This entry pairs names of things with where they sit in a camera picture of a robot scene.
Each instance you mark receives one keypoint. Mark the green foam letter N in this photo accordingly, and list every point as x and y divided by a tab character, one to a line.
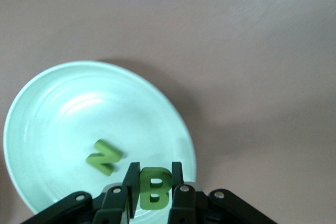
102	159

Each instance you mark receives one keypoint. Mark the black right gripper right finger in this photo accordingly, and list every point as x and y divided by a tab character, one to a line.
183	203

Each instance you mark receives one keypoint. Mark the green plate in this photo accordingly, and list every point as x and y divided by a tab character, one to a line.
65	119

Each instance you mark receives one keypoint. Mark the brown table cover sheet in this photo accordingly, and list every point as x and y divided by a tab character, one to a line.
236	51

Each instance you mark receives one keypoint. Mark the green foam letter B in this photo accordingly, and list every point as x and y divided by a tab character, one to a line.
145	190

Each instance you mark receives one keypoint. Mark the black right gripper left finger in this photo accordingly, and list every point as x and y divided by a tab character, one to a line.
113	203

